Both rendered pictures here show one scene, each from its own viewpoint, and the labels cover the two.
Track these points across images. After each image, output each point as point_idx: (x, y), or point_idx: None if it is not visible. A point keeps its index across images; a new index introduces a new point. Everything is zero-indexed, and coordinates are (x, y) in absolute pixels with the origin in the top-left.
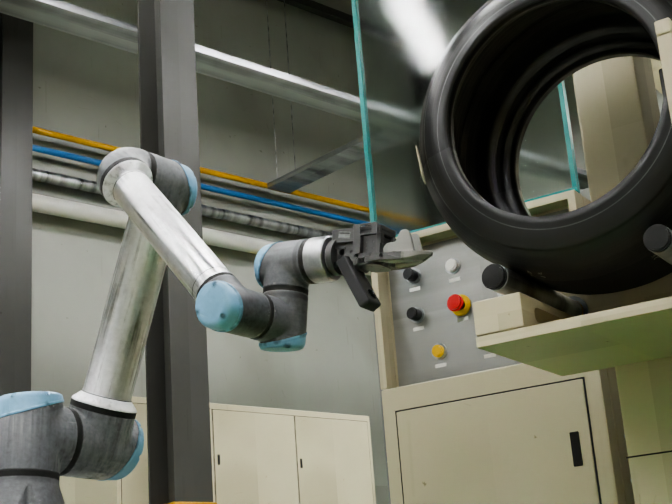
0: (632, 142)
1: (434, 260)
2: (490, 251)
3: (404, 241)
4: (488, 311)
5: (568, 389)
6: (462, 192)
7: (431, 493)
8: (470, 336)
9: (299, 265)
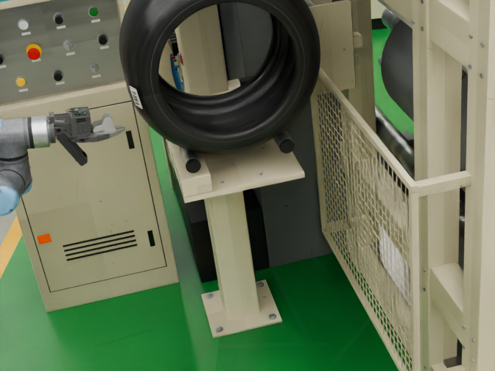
0: (209, 15)
1: (6, 19)
2: (185, 146)
3: (108, 125)
4: (191, 185)
5: (123, 107)
6: (171, 120)
7: (35, 171)
8: (43, 71)
9: (30, 144)
